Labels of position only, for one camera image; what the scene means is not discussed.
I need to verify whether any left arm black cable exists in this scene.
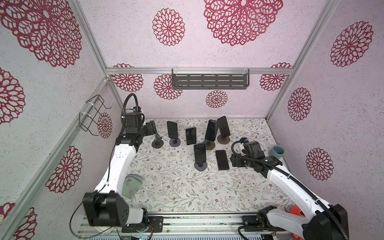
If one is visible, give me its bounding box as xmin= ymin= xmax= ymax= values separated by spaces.
xmin=69 ymin=92 xmax=142 ymax=239

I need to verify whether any grey wall shelf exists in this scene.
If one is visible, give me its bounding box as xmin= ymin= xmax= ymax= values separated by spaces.
xmin=171 ymin=69 xmax=250 ymax=90

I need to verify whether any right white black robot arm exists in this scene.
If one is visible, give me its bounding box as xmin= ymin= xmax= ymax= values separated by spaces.
xmin=230 ymin=138 xmax=350 ymax=240

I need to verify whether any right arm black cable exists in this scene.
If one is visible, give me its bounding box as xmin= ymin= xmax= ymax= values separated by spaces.
xmin=230 ymin=138 xmax=350 ymax=240

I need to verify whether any black smartphone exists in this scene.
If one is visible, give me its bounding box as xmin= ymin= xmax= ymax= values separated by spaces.
xmin=167 ymin=121 xmax=179 ymax=139
xmin=217 ymin=116 xmax=231 ymax=139
xmin=194 ymin=143 xmax=207 ymax=164
xmin=215 ymin=150 xmax=230 ymax=171
xmin=205 ymin=120 xmax=219 ymax=142
xmin=185 ymin=127 xmax=197 ymax=146

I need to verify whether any back left grey stand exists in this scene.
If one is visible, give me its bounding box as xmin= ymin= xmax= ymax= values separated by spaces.
xmin=169 ymin=139 xmax=181 ymax=147

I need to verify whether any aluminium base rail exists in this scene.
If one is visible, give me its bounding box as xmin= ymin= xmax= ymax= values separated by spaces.
xmin=77 ymin=212 xmax=271 ymax=238

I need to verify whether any wooden base phone stand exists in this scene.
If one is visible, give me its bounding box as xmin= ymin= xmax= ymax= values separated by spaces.
xmin=203 ymin=140 xmax=216 ymax=151

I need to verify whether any grey phone stand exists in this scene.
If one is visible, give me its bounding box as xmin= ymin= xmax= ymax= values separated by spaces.
xmin=194 ymin=162 xmax=208 ymax=172

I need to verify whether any teal ceramic cup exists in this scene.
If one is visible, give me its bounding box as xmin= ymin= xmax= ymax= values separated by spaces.
xmin=269 ymin=145 xmax=285 ymax=160

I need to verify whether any red shark plush toy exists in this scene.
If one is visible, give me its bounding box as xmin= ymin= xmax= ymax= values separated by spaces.
xmin=290 ymin=206 xmax=305 ymax=240

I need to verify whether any black phone stand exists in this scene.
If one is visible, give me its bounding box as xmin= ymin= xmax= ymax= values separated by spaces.
xmin=152 ymin=133 xmax=164 ymax=149

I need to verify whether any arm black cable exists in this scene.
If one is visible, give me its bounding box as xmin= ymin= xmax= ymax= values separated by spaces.
xmin=69 ymin=92 xmax=142 ymax=239
xmin=230 ymin=138 xmax=350 ymax=240

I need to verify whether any black wire wall rack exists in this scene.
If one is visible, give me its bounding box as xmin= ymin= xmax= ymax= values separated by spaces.
xmin=78 ymin=95 xmax=111 ymax=137

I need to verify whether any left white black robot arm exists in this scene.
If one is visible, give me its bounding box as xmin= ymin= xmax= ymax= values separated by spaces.
xmin=83 ymin=112 xmax=154 ymax=231

